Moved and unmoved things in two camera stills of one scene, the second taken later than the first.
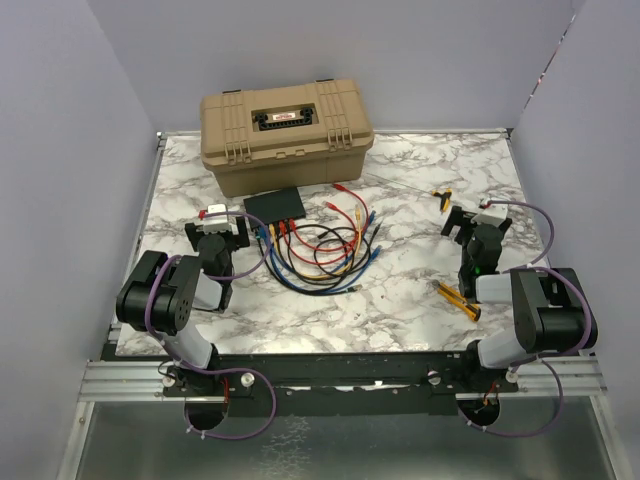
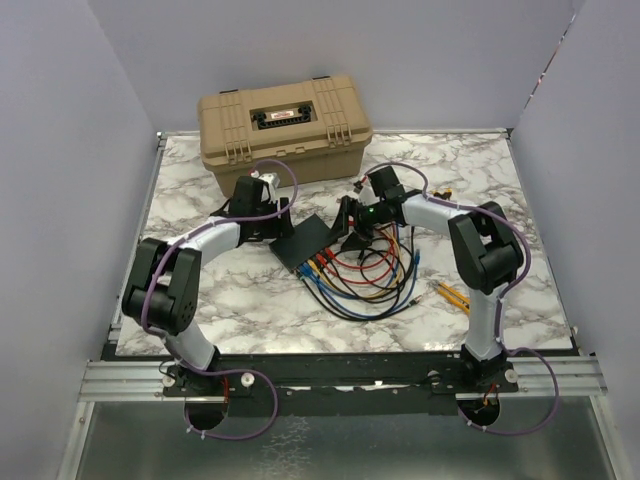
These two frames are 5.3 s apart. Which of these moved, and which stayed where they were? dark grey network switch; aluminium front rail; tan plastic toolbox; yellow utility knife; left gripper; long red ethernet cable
Moved: left gripper; long red ethernet cable; dark grey network switch
Stayed: aluminium front rail; yellow utility knife; tan plastic toolbox
